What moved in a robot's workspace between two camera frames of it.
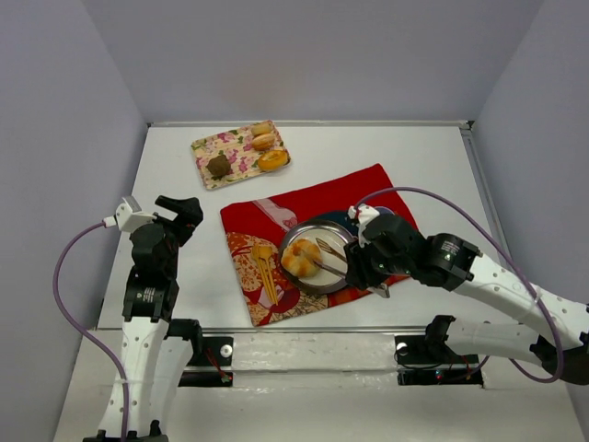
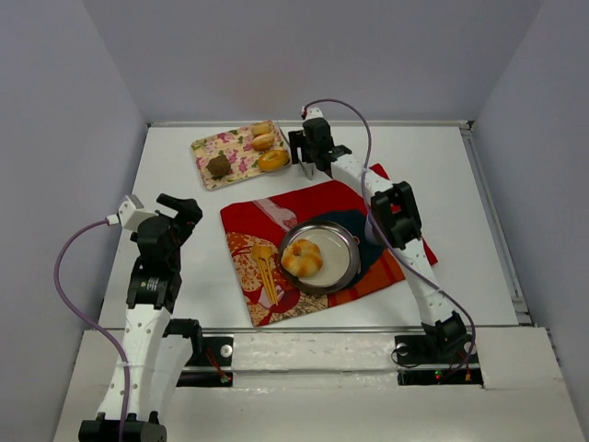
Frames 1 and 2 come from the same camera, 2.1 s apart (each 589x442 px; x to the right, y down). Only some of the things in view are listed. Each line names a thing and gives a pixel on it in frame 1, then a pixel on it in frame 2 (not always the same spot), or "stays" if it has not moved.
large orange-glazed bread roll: x=297 y=259 stays
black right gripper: x=360 y=265 to x=301 y=145
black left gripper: x=182 y=220 stays
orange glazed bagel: x=272 y=159 stays
